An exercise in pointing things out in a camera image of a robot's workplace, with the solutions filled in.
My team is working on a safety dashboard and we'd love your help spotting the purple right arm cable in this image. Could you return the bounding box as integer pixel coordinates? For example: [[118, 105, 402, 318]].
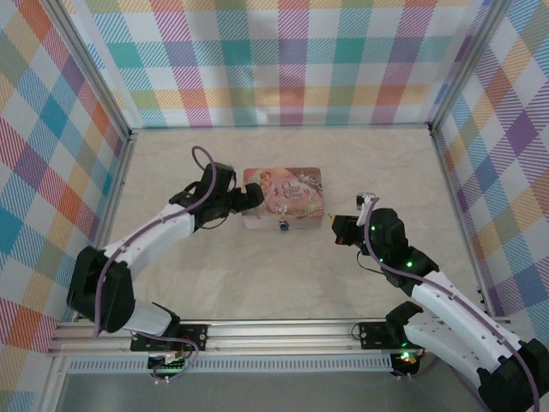
[[362, 196, 541, 412]]

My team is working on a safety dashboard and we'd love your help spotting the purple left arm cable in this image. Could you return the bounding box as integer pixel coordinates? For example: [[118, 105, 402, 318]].
[[92, 145, 218, 385]]

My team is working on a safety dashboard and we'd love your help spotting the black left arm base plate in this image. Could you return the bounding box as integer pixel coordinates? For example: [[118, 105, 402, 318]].
[[130, 324, 209, 352]]

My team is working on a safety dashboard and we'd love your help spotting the pink illustrated tin box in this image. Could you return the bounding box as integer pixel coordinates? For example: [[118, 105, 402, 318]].
[[242, 166, 323, 232]]

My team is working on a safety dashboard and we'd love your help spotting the aluminium left side rail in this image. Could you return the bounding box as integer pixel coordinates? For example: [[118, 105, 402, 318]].
[[75, 128, 139, 323]]

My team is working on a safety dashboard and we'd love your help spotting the aluminium mounting rail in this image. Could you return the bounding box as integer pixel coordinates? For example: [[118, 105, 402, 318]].
[[45, 316, 522, 357]]

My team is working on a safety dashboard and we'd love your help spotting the aluminium right side rail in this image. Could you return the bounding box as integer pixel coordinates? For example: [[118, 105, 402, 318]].
[[428, 124, 497, 321]]

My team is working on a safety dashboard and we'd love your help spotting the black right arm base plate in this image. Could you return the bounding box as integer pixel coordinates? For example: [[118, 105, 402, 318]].
[[359, 320, 415, 349]]

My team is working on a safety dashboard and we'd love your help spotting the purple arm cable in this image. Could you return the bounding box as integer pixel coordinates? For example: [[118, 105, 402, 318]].
[[92, 145, 218, 385], [362, 196, 541, 412]]

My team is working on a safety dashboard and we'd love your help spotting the aluminium back rail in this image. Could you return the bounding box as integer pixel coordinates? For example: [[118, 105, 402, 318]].
[[128, 124, 432, 133]]

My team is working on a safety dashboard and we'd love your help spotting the aluminium frame post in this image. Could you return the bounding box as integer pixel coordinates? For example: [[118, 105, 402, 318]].
[[49, 0, 132, 142], [428, 0, 514, 134]]

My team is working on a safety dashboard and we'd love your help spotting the aluminium right frame post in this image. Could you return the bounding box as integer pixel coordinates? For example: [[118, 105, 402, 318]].
[[428, 0, 514, 134]]

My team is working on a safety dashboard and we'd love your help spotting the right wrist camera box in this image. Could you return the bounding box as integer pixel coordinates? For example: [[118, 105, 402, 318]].
[[356, 192, 381, 212]]

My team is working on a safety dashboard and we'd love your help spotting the white slotted cable duct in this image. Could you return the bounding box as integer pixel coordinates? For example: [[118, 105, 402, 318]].
[[67, 354, 395, 375]]

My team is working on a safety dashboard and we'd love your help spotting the aluminium left frame post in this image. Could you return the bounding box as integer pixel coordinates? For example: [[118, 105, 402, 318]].
[[49, 0, 132, 142]]

